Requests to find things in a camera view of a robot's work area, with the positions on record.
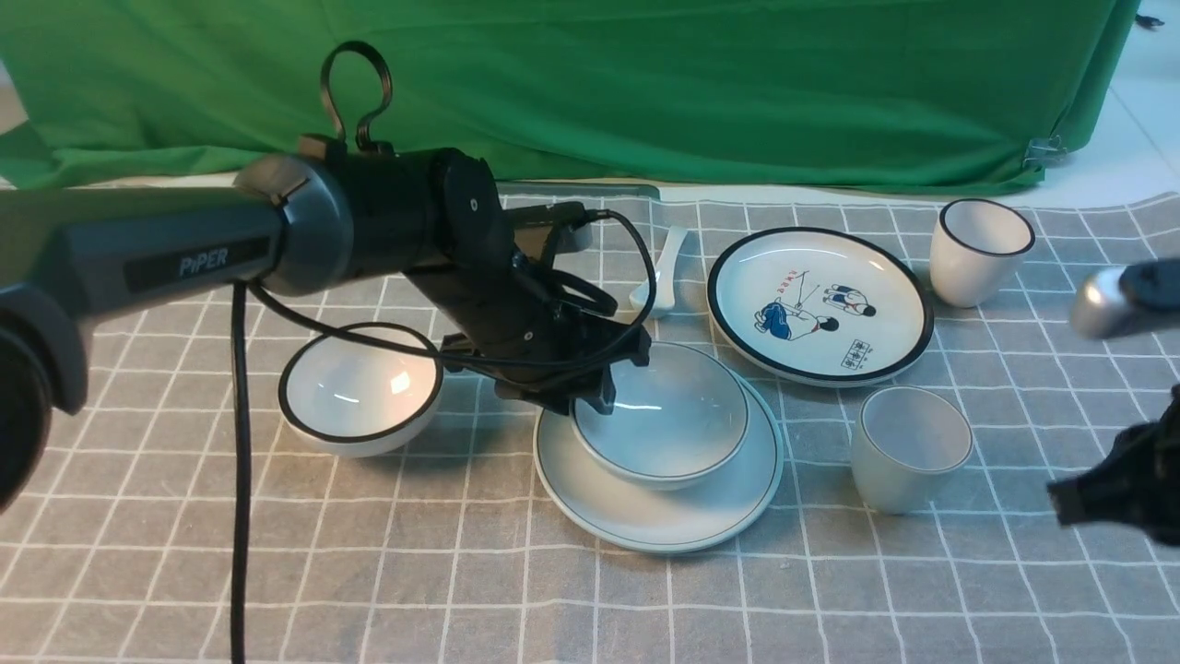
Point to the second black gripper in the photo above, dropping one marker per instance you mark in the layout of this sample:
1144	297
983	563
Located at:
1136	485

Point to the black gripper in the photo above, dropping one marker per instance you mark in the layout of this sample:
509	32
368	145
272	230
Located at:
543	353

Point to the plain white ceramic spoon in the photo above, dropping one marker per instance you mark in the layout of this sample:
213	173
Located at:
665	267

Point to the pale green shallow bowl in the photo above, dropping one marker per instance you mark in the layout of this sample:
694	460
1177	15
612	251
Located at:
673	421

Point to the pale green ceramic cup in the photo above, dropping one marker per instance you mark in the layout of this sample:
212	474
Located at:
906	445

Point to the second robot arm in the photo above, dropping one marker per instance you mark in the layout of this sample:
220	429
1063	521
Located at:
1120	302

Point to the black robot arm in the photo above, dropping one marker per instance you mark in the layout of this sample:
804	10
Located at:
292	225

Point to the white black-rimmed bowl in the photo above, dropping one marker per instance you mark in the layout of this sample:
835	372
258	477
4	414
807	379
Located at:
355	400

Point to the pale green large plate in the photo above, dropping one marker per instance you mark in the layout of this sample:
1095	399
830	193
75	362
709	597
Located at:
709	512

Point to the white black-rimmed cup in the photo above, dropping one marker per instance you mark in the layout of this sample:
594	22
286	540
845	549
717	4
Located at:
976	246

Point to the illustrated black-rimmed plate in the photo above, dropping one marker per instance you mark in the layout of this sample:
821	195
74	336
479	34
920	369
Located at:
819	307

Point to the grey checked tablecloth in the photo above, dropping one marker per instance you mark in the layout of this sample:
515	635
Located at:
451	551

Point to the metal binder clip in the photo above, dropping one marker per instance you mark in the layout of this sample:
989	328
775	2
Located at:
1045	153

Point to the green backdrop cloth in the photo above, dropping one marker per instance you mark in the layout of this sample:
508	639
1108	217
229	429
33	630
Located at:
886	96

